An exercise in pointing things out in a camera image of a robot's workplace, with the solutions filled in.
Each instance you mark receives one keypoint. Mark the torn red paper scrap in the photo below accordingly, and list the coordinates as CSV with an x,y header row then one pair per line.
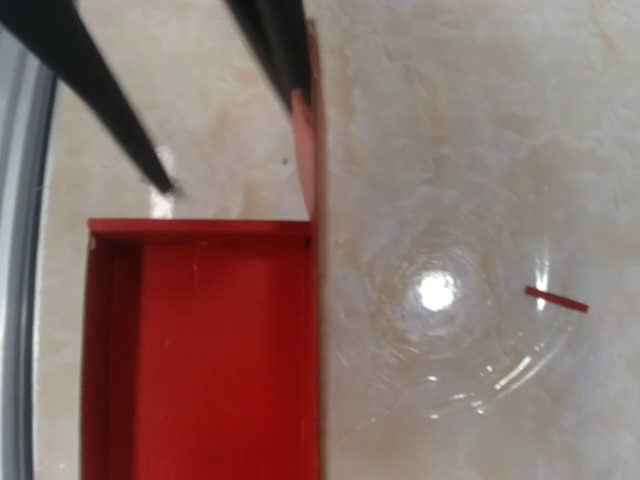
x,y
555,299

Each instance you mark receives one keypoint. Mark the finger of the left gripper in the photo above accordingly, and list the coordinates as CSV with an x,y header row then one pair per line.
x,y
276,32
54,32

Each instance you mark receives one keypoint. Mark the front aluminium rail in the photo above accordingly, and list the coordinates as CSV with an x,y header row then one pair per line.
x,y
27,94

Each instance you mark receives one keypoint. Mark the red paper box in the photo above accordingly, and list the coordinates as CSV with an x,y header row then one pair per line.
x,y
202,341

